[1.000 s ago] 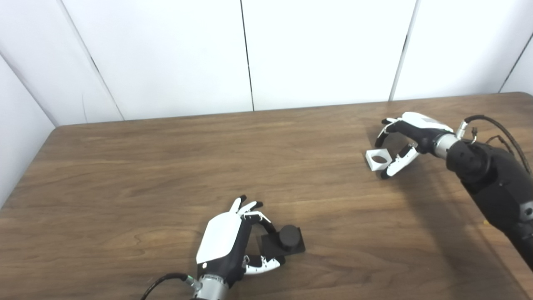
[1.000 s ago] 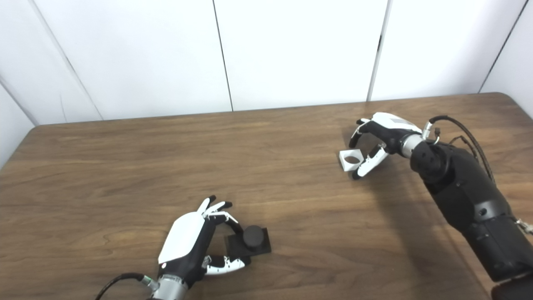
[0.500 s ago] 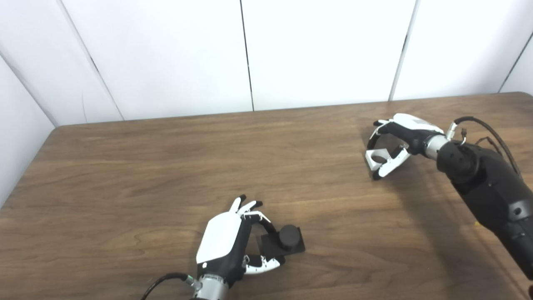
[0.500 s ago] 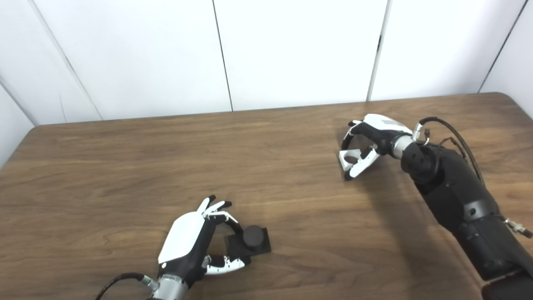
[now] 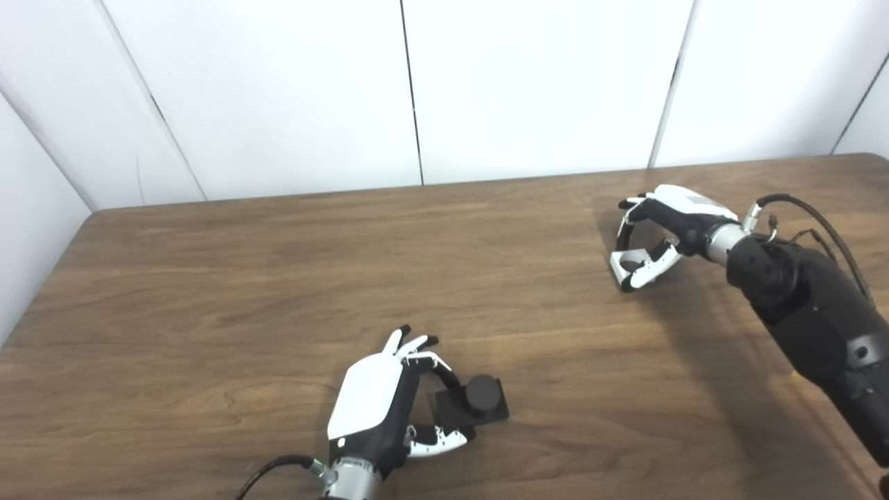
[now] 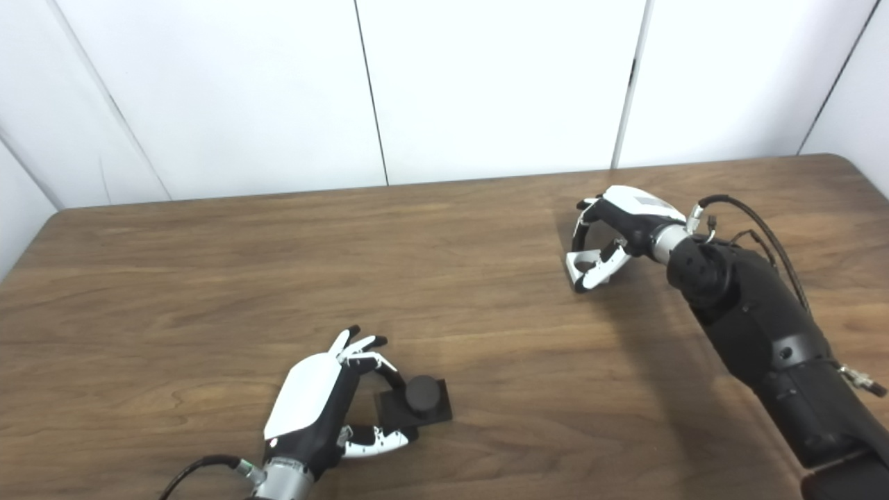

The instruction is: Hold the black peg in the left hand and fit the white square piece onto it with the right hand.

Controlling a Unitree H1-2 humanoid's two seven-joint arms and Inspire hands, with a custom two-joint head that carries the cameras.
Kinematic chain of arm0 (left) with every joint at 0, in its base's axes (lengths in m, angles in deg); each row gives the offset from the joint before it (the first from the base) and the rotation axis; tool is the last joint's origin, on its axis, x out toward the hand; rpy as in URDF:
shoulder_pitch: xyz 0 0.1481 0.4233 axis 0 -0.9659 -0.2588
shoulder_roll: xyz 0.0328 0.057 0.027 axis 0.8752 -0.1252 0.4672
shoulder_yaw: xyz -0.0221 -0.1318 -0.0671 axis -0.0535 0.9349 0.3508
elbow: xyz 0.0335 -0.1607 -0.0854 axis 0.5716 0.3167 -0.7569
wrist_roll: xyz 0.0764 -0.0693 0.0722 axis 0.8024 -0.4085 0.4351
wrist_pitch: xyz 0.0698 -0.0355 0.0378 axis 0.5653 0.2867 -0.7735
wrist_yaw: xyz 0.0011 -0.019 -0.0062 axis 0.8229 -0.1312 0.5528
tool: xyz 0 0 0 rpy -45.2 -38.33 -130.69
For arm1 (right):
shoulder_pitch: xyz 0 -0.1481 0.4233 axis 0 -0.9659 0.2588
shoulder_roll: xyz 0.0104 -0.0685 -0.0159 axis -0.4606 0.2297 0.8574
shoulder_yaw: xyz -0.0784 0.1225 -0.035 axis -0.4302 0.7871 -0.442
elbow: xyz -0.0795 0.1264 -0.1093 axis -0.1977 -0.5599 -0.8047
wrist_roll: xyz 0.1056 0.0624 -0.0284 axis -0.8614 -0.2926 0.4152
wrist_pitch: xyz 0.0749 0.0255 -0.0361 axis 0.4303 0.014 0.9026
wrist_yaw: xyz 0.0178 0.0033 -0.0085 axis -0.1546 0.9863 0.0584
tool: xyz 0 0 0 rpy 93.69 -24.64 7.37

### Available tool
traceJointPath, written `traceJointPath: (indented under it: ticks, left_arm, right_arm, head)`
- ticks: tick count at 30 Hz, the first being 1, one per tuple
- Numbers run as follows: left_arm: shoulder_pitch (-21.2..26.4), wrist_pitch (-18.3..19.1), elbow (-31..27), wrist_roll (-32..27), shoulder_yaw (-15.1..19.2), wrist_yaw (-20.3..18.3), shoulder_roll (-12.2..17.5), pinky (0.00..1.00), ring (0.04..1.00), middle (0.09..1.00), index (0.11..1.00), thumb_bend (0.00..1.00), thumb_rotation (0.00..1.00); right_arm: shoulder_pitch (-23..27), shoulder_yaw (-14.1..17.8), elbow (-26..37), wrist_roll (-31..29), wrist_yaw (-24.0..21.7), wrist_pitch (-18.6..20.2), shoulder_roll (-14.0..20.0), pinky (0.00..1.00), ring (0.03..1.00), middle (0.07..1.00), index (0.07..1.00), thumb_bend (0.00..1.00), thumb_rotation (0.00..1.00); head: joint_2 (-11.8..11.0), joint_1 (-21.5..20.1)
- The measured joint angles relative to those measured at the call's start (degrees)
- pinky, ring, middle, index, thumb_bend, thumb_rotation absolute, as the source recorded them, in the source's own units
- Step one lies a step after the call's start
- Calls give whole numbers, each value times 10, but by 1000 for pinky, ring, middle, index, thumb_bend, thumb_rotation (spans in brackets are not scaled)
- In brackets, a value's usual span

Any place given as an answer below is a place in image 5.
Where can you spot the black peg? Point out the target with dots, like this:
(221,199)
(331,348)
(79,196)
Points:
(483,396)

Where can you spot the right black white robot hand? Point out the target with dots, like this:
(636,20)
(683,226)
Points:
(684,208)

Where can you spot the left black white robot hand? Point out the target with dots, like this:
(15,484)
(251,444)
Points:
(364,396)

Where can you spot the white square piece with hole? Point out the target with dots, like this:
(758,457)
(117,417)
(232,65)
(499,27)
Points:
(615,260)

